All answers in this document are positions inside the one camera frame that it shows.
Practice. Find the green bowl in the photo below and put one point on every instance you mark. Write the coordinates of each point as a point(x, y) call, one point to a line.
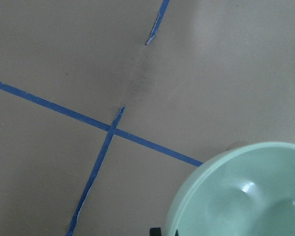
point(246, 191)

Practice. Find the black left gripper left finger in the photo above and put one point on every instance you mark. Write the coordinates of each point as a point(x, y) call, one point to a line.
point(155, 232)

